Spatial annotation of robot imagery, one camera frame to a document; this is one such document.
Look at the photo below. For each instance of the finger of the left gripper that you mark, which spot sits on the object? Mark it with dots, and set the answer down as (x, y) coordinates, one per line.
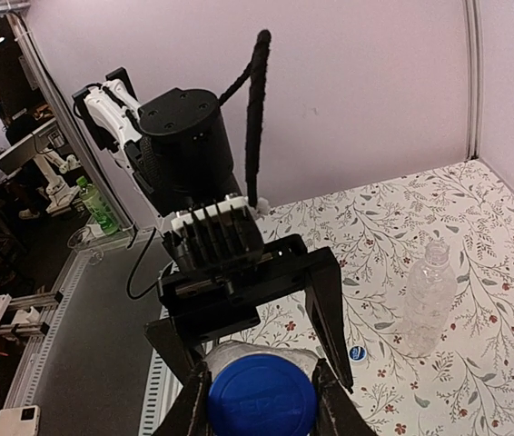
(324, 305)
(180, 356)

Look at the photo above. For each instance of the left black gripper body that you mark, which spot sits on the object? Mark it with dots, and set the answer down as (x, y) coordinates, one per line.
(207, 308)

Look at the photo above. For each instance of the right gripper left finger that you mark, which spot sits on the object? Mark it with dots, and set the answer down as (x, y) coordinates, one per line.
(189, 414)

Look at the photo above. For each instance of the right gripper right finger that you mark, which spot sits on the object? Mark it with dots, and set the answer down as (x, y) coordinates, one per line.
(336, 414)

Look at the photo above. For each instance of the blue Pepsi bottle cap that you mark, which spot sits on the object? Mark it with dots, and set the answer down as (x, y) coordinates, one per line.
(261, 395)

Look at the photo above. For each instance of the clear plastic bottle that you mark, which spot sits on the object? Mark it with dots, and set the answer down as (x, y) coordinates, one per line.
(430, 292)

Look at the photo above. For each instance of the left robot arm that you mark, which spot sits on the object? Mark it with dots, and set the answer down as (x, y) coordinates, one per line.
(179, 157)

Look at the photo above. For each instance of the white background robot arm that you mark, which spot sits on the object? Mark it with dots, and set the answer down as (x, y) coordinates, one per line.
(60, 193)

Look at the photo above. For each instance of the green bottle in background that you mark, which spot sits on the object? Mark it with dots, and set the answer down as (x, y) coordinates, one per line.
(97, 206)

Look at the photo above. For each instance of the floral patterned table mat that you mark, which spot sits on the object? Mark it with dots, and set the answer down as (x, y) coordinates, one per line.
(377, 232)

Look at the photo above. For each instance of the white power bank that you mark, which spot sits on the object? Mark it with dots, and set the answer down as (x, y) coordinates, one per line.
(20, 421)

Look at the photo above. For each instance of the aluminium front rail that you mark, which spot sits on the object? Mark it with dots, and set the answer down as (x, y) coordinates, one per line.
(94, 372)

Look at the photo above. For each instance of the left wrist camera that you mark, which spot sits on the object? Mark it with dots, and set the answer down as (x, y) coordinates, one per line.
(216, 239)

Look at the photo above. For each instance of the right aluminium frame post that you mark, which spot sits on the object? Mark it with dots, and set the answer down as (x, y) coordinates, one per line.
(474, 41)

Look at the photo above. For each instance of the aluminium frame post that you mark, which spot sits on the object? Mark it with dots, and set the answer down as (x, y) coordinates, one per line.
(64, 114)
(474, 41)

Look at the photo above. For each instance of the left aluminium frame post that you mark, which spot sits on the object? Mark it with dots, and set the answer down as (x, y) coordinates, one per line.
(64, 114)

